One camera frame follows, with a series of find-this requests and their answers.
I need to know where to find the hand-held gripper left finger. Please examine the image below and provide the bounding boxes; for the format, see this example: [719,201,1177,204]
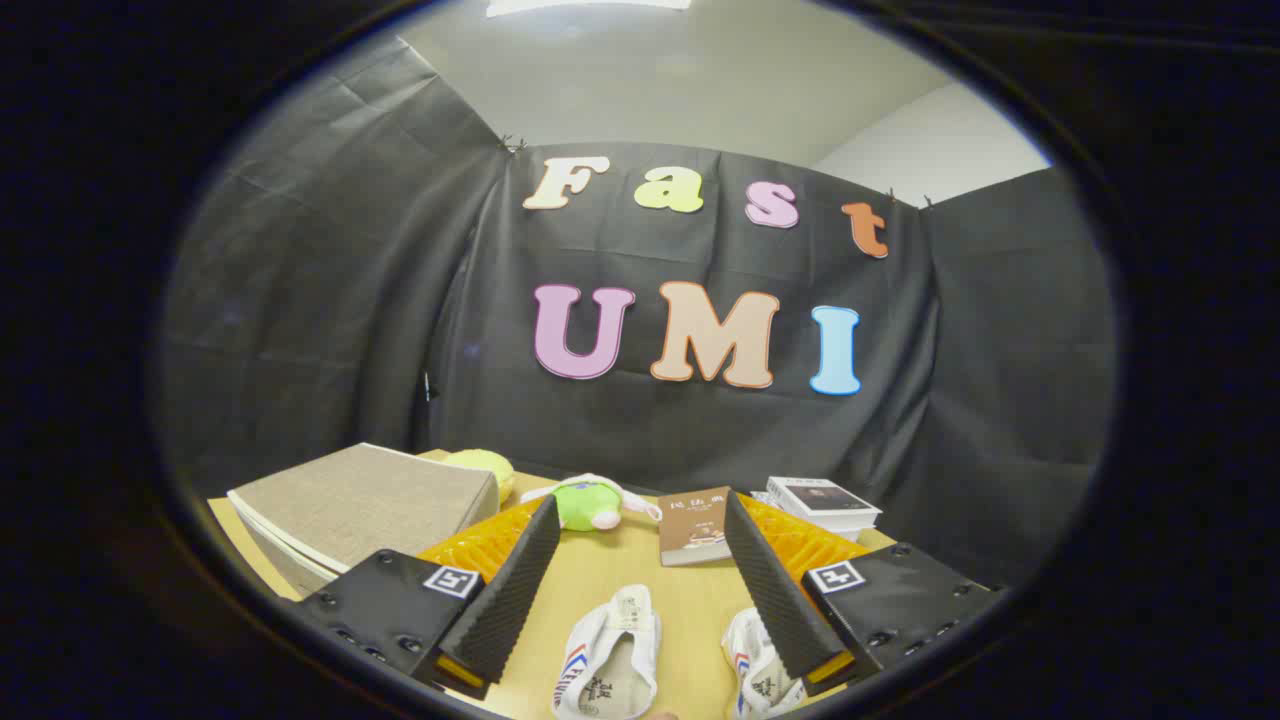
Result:
[290,493,563,701]

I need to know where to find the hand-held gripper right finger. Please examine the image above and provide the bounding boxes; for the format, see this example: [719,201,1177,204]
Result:
[722,488,1004,698]

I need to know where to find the white canvas shoe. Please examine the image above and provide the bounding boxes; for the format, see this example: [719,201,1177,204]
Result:
[553,585,662,720]
[722,607,809,719]

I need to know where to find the beige fabric storage box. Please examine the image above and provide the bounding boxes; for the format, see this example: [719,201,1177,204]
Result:
[227,443,501,599]

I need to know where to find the green and pink plush toy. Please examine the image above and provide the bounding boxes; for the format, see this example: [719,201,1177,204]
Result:
[520,473,663,532]

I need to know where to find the brown paperback book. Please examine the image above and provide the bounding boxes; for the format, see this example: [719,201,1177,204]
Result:
[657,487,736,567]

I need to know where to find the yellow plush toy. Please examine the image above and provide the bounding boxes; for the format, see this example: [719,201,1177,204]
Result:
[443,449,516,501]

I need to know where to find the black backdrop cloth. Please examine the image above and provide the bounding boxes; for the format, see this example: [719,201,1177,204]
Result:
[155,35,1116,591]

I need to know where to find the ceiling light panel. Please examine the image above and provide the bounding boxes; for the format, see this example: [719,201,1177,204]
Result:
[487,0,691,17]

